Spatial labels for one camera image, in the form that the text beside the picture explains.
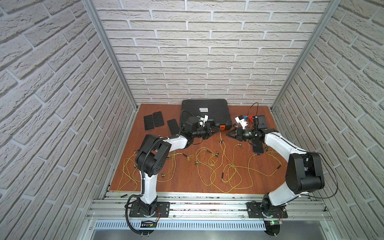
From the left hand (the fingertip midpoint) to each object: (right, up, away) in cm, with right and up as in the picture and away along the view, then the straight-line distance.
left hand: (223, 129), depth 85 cm
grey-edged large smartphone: (-33, 0, +24) cm, 41 cm away
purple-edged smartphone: (-53, +4, +28) cm, 60 cm away
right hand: (+4, -3, +1) cm, 5 cm away
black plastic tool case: (-1, +13, +26) cm, 29 cm away
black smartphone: (-45, +6, +26) cm, 52 cm away
